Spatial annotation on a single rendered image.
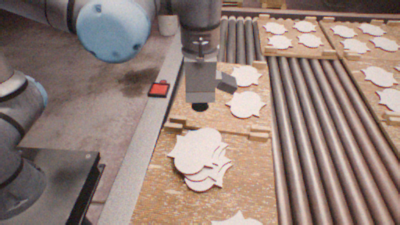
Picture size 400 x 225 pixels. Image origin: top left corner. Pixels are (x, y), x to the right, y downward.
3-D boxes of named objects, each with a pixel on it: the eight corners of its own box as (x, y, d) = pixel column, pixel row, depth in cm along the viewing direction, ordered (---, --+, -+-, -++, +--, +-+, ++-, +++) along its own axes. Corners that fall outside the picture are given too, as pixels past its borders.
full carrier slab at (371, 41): (338, 59, 111) (342, 51, 108) (318, 23, 140) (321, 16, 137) (418, 65, 108) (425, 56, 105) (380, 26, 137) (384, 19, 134)
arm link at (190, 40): (219, 15, 46) (222, 33, 40) (217, 37, 49) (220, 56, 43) (180, 15, 46) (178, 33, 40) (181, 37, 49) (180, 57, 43)
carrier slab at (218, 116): (166, 126, 80) (166, 123, 79) (190, 62, 109) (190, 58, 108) (271, 140, 76) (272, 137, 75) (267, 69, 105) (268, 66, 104)
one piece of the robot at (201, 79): (247, 44, 41) (237, 112, 53) (240, 23, 48) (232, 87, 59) (179, 45, 41) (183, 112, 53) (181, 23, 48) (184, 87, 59)
